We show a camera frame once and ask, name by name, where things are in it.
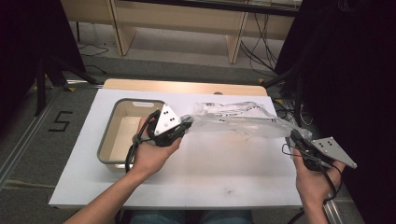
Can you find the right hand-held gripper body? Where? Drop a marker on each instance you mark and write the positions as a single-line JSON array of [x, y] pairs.
[[333, 151]]

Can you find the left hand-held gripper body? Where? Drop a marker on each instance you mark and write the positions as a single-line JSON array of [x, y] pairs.
[[166, 123]]

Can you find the beige grey-rimmed plastic bin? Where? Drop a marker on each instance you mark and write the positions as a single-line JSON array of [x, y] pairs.
[[124, 137]]

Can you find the clear smiley plastic bag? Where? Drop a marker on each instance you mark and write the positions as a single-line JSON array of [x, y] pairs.
[[243, 123]]

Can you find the person's left hand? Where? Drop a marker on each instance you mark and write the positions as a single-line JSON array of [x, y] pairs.
[[152, 158]]

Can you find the person's right hand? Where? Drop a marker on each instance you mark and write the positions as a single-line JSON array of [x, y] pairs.
[[314, 186]]

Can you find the black metal stand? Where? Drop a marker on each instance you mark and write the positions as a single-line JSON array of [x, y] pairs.
[[299, 93]]

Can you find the white table cover board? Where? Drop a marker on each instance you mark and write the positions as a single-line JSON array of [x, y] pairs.
[[218, 174]]

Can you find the black curtain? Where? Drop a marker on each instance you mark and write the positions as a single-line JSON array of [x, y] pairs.
[[358, 77], [28, 37]]

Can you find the person's blue jeans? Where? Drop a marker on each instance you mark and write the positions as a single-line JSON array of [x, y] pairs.
[[218, 217]]

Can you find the beige wooden desk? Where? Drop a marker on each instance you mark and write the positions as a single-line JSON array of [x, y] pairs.
[[174, 18]]

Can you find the black tripod stand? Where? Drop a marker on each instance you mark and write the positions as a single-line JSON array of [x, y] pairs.
[[40, 87]]

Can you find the metal floor rail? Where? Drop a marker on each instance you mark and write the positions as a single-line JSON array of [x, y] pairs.
[[21, 146], [333, 211]]

